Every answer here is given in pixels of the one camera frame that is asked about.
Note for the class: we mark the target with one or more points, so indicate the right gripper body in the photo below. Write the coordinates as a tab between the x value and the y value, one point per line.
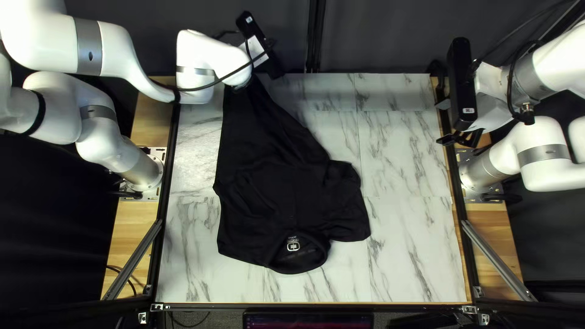
493	100

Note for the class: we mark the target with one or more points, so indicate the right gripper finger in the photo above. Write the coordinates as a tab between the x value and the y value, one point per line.
470	138

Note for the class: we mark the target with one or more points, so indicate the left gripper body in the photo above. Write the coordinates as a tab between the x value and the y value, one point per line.
231	61

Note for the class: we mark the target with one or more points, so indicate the black t-shirt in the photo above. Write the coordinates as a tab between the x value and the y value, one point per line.
274	182

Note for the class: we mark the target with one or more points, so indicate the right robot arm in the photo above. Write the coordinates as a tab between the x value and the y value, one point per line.
548	160

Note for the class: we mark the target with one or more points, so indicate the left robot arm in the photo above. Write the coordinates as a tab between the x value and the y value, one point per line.
55	45

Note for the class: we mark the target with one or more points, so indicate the silver mounting plate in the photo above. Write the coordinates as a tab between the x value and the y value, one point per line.
153	153
461	157

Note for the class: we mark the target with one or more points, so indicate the laptop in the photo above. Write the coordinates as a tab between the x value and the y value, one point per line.
306	320

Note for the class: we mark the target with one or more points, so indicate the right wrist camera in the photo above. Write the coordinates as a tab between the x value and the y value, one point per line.
461	82

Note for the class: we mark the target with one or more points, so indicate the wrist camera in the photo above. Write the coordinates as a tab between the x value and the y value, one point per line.
461	82
250	27

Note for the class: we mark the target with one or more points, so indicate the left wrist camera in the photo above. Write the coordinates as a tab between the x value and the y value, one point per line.
250	27

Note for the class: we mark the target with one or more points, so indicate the black frame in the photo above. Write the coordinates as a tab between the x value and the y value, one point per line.
315	45

